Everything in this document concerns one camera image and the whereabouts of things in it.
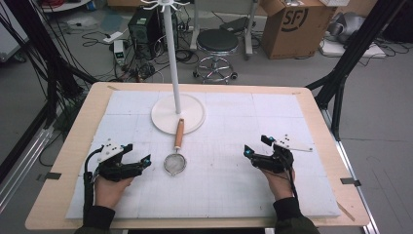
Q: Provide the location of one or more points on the small white device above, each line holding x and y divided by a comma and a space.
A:
119, 50

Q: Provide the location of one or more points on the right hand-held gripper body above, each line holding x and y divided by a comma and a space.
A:
272, 162

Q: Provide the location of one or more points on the black metal frame stand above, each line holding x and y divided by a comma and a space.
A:
350, 55
48, 65

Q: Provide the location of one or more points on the grey bag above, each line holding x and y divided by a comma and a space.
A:
349, 26

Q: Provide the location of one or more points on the white power strip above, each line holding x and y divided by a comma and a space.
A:
113, 37

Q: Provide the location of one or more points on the person's left hand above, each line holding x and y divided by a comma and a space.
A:
108, 191

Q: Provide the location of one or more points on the white hook stand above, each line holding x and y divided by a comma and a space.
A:
190, 117

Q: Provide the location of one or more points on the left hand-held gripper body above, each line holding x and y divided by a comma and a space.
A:
113, 170

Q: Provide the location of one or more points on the flat black case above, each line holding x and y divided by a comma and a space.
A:
235, 24

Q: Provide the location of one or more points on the black round stool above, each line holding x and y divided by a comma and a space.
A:
217, 40

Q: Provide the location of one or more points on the white grid mat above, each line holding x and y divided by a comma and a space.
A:
227, 182

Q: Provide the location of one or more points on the black tape strip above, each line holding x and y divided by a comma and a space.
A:
52, 176
350, 182

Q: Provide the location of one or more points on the flat white board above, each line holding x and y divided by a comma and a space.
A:
337, 49

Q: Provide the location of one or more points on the brown cardboard box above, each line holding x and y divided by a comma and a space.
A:
292, 35

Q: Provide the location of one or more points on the person's right hand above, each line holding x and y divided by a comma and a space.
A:
281, 187

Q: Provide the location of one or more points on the aluminium rail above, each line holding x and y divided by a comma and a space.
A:
357, 182
22, 172

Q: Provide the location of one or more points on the black computer tower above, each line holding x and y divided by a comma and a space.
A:
142, 35

